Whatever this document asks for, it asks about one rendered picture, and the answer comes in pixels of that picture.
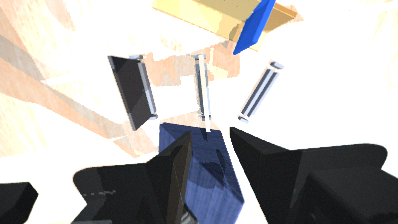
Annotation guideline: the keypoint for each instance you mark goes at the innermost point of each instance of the tan slotted board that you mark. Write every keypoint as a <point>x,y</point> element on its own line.
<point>225,18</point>

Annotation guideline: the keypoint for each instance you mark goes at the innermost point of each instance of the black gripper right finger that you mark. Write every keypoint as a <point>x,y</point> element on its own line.
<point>278,175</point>

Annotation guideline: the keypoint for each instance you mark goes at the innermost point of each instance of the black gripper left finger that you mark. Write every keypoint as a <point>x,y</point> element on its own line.
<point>162,180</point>

